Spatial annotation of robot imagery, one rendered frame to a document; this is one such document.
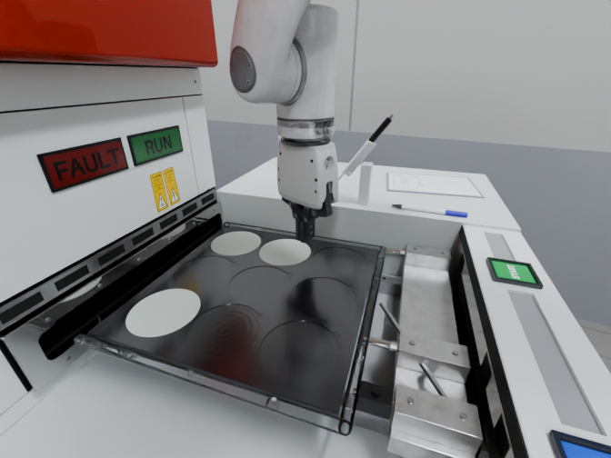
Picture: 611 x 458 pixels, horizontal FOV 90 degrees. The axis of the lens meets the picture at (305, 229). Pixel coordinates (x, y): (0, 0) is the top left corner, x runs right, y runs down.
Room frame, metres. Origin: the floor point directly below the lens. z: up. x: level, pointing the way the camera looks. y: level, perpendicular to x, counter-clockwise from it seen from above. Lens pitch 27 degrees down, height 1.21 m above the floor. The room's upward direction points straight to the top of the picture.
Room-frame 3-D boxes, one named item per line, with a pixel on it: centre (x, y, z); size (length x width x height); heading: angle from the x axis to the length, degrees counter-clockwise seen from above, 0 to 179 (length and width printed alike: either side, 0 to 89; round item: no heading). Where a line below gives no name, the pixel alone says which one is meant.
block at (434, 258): (0.50, -0.23, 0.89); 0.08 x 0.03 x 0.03; 71
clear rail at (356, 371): (0.35, -0.10, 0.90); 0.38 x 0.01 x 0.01; 161
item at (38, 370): (0.46, 0.28, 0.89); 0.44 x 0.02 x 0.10; 161
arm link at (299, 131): (0.47, 0.00, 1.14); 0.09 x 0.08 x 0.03; 46
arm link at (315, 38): (0.47, 0.00, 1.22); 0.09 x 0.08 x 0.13; 140
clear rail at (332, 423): (0.23, 0.13, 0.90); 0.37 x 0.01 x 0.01; 71
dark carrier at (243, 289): (0.41, 0.07, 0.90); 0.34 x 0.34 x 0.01; 71
